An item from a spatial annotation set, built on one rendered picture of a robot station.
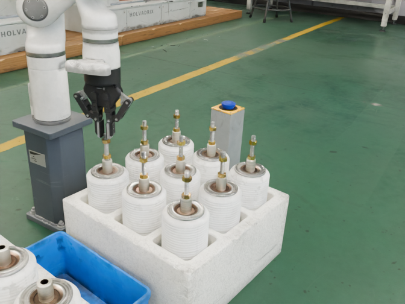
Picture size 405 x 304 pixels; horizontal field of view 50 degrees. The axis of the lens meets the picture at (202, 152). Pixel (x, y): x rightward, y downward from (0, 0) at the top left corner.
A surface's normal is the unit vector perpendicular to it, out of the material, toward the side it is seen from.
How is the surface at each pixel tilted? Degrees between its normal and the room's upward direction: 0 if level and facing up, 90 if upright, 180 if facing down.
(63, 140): 90
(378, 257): 0
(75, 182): 90
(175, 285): 90
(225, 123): 90
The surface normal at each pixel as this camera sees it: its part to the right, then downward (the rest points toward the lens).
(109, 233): -0.62, 0.31
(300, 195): 0.05, -0.90
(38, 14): 0.18, 0.54
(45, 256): 0.78, 0.27
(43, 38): 0.07, -0.67
